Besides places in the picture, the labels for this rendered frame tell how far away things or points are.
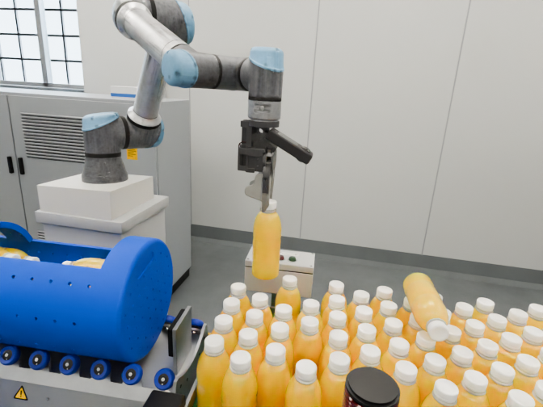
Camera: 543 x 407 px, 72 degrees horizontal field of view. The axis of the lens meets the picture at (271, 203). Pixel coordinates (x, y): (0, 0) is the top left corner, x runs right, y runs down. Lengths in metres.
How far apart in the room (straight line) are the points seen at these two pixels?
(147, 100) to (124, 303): 0.74
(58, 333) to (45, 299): 0.08
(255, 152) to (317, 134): 2.64
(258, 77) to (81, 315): 0.61
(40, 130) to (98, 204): 1.75
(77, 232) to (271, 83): 0.85
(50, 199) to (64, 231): 0.11
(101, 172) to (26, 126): 1.73
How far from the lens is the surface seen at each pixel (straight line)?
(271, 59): 0.84
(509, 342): 0.99
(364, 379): 0.51
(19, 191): 3.27
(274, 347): 0.79
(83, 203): 1.34
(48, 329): 0.94
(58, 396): 1.08
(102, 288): 0.85
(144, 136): 1.42
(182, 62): 0.83
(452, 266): 3.89
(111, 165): 1.39
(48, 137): 2.98
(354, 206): 3.60
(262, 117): 0.84
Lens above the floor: 1.59
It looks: 18 degrees down
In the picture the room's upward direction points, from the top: 3 degrees clockwise
